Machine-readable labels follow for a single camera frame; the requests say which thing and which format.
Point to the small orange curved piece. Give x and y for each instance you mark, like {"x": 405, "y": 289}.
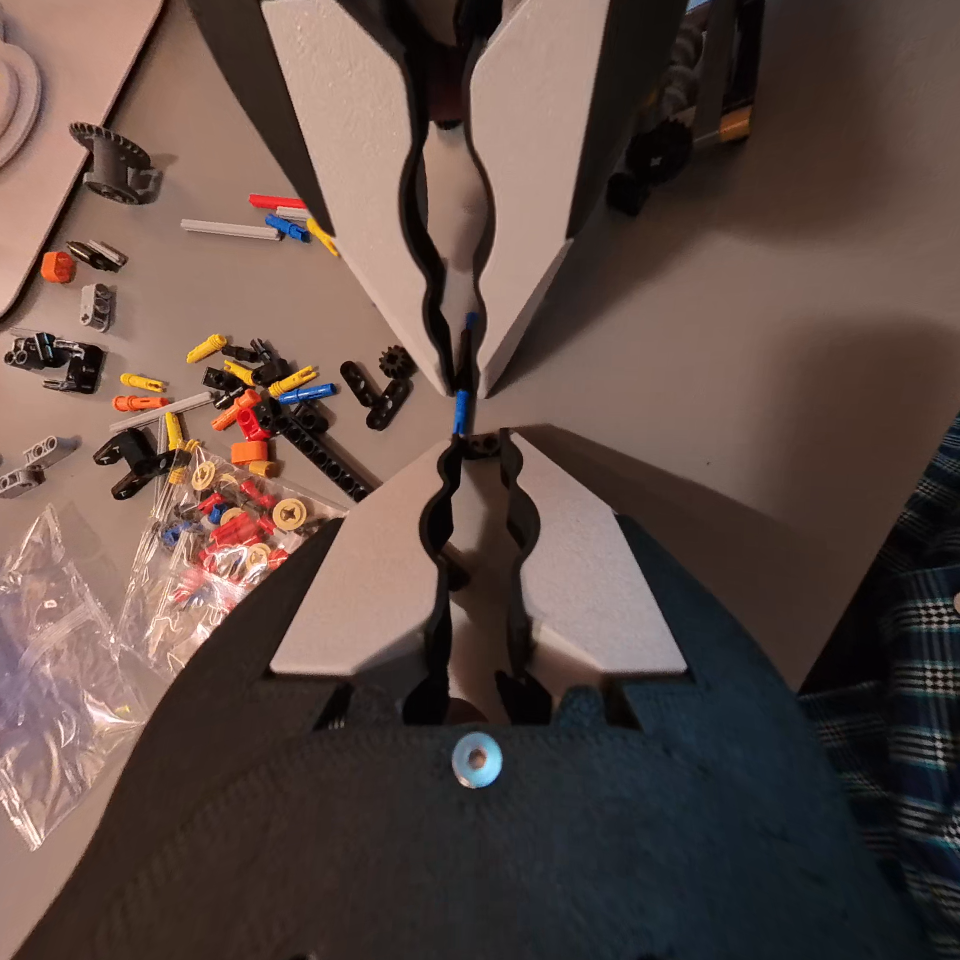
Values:
{"x": 58, "y": 266}

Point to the medium light grey axle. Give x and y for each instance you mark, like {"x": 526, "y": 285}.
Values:
{"x": 180, "y": 403}

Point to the clear bag of small parts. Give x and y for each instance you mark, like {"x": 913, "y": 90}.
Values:
{"x": 240, "y": 525}

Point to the black axle with blue pins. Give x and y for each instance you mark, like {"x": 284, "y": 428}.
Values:
{"x": 463, "y": 409}

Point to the pale rounded board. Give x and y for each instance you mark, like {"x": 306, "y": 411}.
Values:
{"x": 90, "y": 60}

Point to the grey differential gear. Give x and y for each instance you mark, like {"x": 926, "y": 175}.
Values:
{"x": 112, "y": 161}

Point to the orange axle pin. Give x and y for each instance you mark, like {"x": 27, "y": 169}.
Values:
{"x": 234, "y": 410}
{"x": 141, "y": 403}

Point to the blue long pin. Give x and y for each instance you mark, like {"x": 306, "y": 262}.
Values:
{"x": 285, "y": 226}
{"x": 307, "y": 394}

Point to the yellow axle pin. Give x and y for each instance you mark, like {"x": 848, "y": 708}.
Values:
{"x": 238, "y": 372}
{"x": 321, "y": 236}
{"x": 292, "y": 381}
{"x": 206, "y": 349}
{"x": 142, "y": 382}
{"x": 184, "y": 459}
{"x": 174, "y": 431}

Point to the orange block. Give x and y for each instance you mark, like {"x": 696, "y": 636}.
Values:
{"x": 249, "y": 453}

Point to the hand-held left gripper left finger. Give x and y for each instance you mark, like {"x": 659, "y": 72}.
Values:
{"x": 352, "y": 600}

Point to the cluster of black connectors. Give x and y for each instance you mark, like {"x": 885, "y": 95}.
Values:
{"x": 259, "y": 352}

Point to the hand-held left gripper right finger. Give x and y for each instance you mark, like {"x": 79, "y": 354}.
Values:
{"x": 600, "y": 600}

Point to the light grey connector block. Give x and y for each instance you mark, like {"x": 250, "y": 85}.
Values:
{"x": 97, "y": 307}

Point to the small black pin connector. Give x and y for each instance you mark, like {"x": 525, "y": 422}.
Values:
{"x": 480, "y": 454}

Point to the long light grey axle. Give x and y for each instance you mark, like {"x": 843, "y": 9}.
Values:
{"x": 232, "y": 229}

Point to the partly built lego model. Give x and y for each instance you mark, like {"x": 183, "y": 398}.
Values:
{"x": 720, "y": 75}

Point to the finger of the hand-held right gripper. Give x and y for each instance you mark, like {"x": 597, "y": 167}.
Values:
{"x": 532, "y": 150}
{"x": 352, "y": 150}

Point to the empty clear plastic bag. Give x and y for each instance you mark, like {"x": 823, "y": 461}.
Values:
{"x": 67, "y": 675}

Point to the black grey connector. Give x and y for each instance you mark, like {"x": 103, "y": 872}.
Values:
{"x": 94, "y": 255}

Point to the red axle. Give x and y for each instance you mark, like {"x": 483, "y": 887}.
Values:
{"x": 274, "y": 201}

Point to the long black beam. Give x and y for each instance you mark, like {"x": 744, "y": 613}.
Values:
{"x": 322, "y": 459}

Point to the short light grey axle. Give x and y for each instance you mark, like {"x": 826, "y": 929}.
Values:
{"x": 291, "y": 213}

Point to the blue plaid shirt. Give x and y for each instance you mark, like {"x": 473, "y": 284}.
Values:
{"x": 900, "y": 600}

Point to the black bracket piece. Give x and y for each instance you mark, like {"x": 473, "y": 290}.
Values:
{"x": 82, "y": 367}
{"x": 131, "y": 450}

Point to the black perpendicular connector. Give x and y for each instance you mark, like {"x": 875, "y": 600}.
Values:
{"x": 30, "y": 349}

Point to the small tan cylinder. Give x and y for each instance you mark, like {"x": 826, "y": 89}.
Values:
{"x": 264, "y": 468}

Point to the light grey thin liftarm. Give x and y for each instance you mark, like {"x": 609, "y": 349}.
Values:
{"x": 22, "y": 481}
{"x": 51, "y": 450}

